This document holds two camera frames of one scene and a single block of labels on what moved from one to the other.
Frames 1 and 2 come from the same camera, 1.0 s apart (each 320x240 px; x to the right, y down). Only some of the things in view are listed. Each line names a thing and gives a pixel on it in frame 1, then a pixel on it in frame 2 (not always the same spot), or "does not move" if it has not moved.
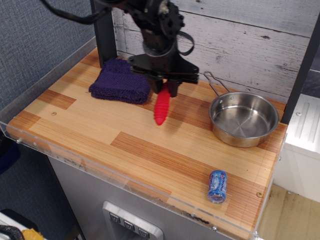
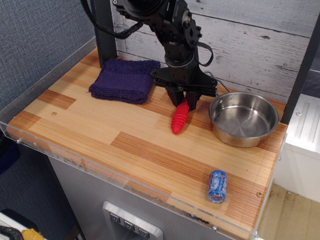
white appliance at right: x=298 y=170 does not move
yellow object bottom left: x=32 y=234 does not move
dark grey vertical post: x=105 y=35 does not move
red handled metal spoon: x=161 y=107 to x=180 y=116
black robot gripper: x=162 y=60 to x=189 y=80
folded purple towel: x=117 y=80 does not move
